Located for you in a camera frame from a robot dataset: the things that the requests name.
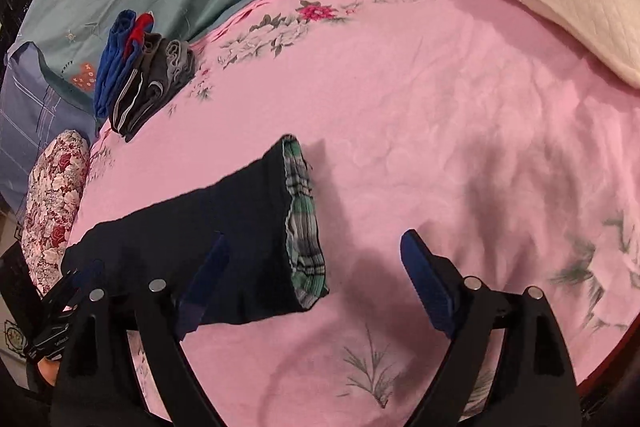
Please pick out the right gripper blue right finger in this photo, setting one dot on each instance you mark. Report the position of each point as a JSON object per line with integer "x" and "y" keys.
{"x": 434, "y": 278}

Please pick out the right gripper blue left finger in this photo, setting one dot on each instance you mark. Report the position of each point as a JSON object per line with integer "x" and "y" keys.
{"x": 195, "y": 300}

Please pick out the black pants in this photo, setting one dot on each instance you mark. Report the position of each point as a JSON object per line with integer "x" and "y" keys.
{"x": 265, "y": 211}

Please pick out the person left hand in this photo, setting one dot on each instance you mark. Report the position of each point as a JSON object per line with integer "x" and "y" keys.
{"x": 48, "y": 371}

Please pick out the red floral quilt roll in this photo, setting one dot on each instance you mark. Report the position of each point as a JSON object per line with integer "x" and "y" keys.
{"x": 55, "y": 187}

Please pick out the pink floral bed sheet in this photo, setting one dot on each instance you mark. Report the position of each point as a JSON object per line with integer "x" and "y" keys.
{"x": 498, "y": 137}

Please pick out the blue plaid sheet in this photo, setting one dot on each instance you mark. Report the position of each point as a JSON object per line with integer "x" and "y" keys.
{"x": 33, "y": 114}

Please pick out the dark grey folded pants stack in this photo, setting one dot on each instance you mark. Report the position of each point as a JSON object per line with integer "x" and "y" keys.
{"x": 161, "y": 70}

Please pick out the blue folded garment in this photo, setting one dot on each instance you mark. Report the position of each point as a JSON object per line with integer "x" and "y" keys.
{"x": 111, "y": 55}

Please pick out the red folded garment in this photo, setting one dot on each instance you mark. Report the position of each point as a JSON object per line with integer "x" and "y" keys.
{"x": 143, "y": 24}

